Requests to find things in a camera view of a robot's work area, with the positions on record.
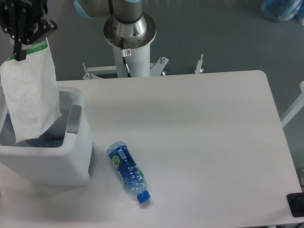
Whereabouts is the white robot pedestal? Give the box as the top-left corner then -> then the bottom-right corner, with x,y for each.
112,45 -> 150,78

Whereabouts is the white trash can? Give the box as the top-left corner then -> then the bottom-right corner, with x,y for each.
0,86 -> 94,186

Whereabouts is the blue label plastic bottle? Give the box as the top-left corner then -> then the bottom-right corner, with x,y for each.
107,141 -> 151,203

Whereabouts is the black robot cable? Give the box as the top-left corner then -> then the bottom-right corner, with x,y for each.
120,37 -> 132,78

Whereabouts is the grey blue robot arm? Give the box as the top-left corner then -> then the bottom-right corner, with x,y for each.
0,0 -> 156,61

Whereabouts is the white pedestal base frame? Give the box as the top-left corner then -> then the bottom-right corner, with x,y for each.
82,57 -> 169,80

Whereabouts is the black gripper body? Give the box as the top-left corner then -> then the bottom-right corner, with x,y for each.
0,0 -> 57,45

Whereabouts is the black device at table edge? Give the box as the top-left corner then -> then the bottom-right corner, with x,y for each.
286,192 -> 304,218

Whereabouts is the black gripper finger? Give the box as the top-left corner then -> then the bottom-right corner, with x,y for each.
14,21 -> 27,61
20,9 -> 29,53

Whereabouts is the blue plastic bag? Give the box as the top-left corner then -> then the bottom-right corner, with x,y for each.
260,0 -> 304,22

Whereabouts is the white frame bar right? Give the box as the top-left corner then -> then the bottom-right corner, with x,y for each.
280,81 -> 304,128

